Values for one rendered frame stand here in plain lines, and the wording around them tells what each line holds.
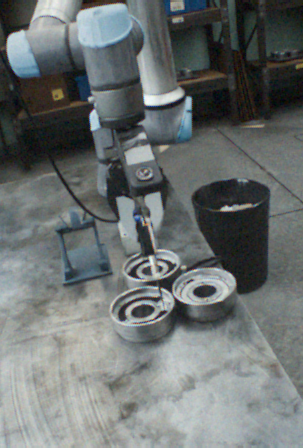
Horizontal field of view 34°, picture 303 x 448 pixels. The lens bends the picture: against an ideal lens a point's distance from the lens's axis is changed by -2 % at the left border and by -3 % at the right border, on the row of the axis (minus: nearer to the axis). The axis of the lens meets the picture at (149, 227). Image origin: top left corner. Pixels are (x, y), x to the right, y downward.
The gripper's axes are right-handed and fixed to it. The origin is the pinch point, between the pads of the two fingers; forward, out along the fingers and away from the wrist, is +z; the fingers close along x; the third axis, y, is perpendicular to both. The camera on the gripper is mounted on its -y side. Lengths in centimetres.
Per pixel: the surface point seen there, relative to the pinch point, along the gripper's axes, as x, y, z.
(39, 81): 29, 348, 24
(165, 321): 0.4, -10.4, 9.9
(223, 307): -9.1, -9.8, 10.6
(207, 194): -43, 128, 55
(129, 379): 7.9, -17.7, 13.0
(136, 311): 4.2, -4.2, 11.2
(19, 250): 26.1, 31.8, 13.2
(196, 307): -4.9, -9.3, 9.6
